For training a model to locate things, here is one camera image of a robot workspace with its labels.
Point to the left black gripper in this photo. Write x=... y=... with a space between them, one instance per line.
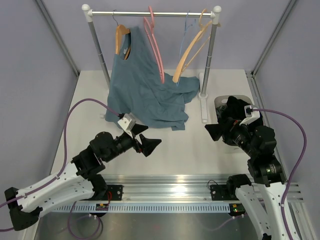
x=147 y=145

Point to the blue wire hanger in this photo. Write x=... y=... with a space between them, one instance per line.
x=188 y=28

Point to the white metal clothes rack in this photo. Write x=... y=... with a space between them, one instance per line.
x=206 y=20

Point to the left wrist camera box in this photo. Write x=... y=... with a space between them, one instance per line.
x=126 y=123

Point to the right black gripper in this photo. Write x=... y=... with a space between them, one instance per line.
x=230 y=126

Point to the blue-grey t shirt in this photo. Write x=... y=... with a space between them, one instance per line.
x=136 y=88

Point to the slotted cable duct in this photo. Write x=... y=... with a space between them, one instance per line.
x=211 y=207

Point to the white laundry basket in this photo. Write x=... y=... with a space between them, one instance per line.
x=220 y=103

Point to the brown wooden hanger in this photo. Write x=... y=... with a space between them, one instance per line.
x=120 y=32

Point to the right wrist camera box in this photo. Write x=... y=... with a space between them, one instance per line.
x=251 y=115

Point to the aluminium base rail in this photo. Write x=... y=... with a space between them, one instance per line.
x=166 y=188

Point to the black garment in basket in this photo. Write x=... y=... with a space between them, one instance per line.
x=234 y=109

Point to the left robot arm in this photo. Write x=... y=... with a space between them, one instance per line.
x=80 y=179

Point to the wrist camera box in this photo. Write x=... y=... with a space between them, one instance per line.
x=251 y=115
x=126 y=123

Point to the pink plastic hanger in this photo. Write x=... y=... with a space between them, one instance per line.
x=149 y=30

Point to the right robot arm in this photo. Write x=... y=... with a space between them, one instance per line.
x=265 y=197

